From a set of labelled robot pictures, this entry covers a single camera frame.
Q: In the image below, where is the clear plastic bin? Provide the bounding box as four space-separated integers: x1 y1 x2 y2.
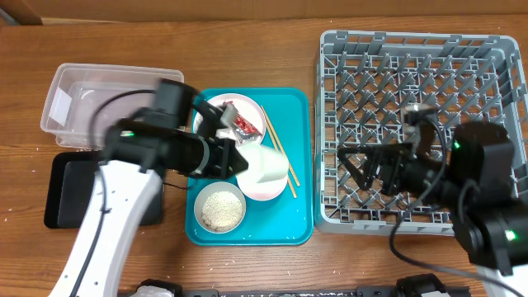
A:
40 63 184 149

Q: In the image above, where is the red snack wrapper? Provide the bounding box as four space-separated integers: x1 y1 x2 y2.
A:
229 113 262 142

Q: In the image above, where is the medium white plate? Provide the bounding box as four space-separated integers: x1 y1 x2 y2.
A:
237 177 288 201

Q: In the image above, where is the wooden chopstick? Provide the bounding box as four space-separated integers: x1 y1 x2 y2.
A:
261 106 298 199
261 105 300 187

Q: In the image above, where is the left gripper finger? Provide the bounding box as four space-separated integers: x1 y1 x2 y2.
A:
194 101 231 139
219 139 248 178

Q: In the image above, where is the grey dish rack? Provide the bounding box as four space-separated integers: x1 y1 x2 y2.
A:
314 31 527 235

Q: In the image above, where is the wooden chopstick left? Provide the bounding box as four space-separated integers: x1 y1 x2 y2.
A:
261 106 298 199

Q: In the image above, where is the white cup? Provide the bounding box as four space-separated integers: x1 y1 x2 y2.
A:
236 143 289 183

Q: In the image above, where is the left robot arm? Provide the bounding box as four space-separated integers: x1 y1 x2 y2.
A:
51 79 248 296

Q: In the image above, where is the black tray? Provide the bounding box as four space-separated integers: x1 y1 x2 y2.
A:
43 150 166 229

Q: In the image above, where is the wooden chopstick right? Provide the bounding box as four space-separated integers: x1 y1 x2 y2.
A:
261 105 300 187

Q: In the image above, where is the teal serving tray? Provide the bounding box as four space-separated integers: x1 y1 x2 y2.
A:
185 87 314 246

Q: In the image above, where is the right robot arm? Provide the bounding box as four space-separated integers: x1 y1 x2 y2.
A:
337 119 527 296

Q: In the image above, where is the large white plate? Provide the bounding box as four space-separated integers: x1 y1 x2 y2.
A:
207 93 266 146

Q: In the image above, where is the grey bowl with rice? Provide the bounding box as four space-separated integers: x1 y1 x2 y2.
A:
194 181 246 234

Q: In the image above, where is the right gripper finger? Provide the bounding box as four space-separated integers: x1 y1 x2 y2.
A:
364 143 413 165
337 146 384 191

